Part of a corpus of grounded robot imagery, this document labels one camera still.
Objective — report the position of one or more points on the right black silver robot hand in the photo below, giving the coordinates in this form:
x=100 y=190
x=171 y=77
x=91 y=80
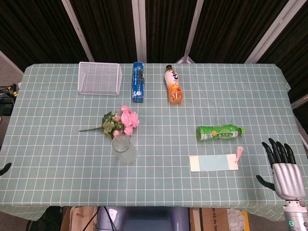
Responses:
x=287 y=178

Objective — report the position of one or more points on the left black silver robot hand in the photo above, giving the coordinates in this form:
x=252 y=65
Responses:
x=4 y=169

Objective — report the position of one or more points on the pink artificial flower bouquet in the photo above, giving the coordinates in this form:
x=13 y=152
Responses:
x=127 y=118

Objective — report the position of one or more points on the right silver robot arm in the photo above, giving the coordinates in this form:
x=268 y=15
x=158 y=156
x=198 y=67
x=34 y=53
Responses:
x=296 y=214

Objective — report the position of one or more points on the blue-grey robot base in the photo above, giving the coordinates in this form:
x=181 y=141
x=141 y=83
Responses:
x=144 y=220

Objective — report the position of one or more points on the clear glass cup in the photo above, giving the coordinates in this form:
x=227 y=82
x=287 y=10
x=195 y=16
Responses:
x=124 y=150

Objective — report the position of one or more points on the pale bookmark card with tassel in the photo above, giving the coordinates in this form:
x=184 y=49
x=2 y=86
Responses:
x=211 y=163

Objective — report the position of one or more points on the green drink plastic bottle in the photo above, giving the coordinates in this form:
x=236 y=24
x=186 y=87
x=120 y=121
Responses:
x=216 y=132

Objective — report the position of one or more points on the brown cardboard box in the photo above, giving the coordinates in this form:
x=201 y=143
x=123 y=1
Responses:
x=211 y=220
x=79 y=220

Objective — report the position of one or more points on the green checked tablecloth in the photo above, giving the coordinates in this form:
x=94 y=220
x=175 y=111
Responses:
x=168 y=187

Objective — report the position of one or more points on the orange drink plastic bottle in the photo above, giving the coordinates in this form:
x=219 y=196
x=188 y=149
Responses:
x=174 y=86

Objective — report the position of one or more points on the long blue cardboard box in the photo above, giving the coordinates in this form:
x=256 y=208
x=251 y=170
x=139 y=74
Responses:
x=138 y=83

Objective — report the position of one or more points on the black pleated curtain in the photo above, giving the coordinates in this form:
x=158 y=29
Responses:
x=108 y=24

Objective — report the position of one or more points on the white metal frame post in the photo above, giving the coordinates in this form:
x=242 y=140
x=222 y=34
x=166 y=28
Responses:
x=193 y=29
x=77 y=29
x=300 y=101
x=272 y=29
x=139 y=29

